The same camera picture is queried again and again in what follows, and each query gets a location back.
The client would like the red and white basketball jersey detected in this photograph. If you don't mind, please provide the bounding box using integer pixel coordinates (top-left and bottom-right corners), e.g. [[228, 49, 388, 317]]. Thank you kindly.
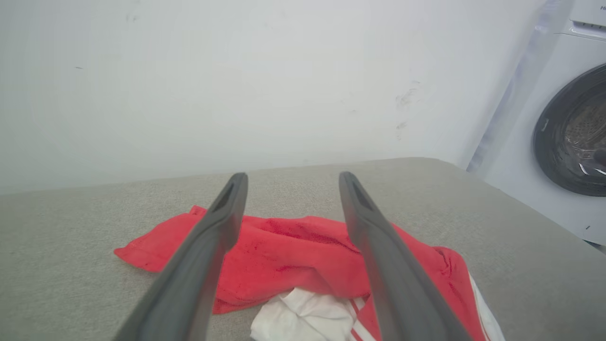
[[114, 205, 505, 341]]

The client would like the dark round washing machine door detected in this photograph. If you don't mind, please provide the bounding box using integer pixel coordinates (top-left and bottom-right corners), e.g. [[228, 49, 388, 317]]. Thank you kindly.
[[534, 64, 606, 197]]

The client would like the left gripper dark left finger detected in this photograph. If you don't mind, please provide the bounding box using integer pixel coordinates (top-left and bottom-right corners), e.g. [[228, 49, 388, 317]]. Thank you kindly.
[[113, 172, 249, 341]]

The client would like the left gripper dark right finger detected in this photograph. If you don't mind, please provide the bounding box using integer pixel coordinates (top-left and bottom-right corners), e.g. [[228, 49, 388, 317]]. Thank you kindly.
[[338, 171, 474, 341]]

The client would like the white washing machine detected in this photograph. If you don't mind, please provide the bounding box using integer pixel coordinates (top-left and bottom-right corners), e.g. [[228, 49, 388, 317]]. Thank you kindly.
[[466, 0, 606, 247]]

